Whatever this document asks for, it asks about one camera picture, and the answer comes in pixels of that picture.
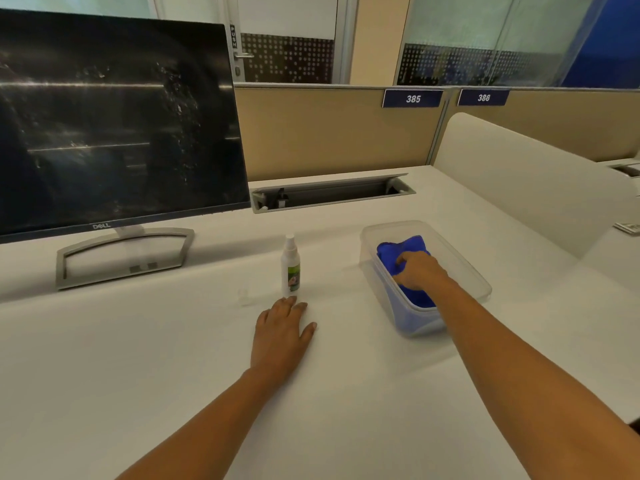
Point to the small white desk object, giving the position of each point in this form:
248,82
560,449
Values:
627,228

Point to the clear bottle cap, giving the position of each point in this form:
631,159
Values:
245,297

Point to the person's left hand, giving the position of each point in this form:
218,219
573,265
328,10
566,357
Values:
280,339

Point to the blue number label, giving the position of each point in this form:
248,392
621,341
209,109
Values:
413,98
483,97

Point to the dotted frosted glass window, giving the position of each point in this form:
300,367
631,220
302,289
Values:
75,4
460,19

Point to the beige partition panel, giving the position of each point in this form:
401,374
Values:
310,134
575,124

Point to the person's right forearm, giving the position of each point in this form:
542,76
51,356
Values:
525,384

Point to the clear plastic container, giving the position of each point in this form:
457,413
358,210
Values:
465,264

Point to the black Dell monitor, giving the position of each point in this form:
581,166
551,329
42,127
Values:
125,119

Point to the person's right hand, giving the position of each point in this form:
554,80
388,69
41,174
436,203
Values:
422,274

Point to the person's left forearm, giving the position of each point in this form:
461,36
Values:
200,434

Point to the white spray bottle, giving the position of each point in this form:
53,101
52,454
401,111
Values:
290,269

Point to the glass door silver frame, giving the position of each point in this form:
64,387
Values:
287,14

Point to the blue microfibre cloth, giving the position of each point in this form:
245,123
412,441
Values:
395,249

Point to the white rounded desk divider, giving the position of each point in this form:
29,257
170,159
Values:
525,179

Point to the blue wall panel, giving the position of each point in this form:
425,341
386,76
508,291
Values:
615,39

